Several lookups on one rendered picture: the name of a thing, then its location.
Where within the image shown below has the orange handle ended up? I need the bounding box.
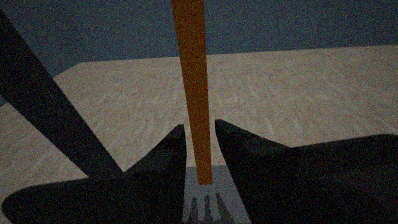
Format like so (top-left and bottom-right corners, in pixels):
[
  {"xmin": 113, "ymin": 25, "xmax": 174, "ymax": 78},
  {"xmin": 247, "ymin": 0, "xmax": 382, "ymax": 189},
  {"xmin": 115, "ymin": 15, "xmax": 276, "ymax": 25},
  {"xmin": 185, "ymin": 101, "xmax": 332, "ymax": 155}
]
[{"xmin": 171, "ymin": 0, "xmax": 212, "ymax": 185}]

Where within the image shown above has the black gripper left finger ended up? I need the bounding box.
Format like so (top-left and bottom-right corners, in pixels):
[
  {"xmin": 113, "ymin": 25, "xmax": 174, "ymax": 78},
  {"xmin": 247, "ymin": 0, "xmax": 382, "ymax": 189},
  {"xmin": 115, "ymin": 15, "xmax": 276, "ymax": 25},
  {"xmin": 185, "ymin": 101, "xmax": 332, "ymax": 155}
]
[{"xmin": 1, "ymin": 124, "xmax": 187, "ymax": 224}]

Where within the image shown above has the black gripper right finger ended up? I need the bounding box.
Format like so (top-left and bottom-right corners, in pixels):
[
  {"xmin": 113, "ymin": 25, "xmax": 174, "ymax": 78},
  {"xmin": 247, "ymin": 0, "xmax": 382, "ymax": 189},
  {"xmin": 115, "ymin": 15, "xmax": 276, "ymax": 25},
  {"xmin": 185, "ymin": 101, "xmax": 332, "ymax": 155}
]
[{"xmin": 215, "ymin": 119, "xmax": 398, "ymax": 224}]

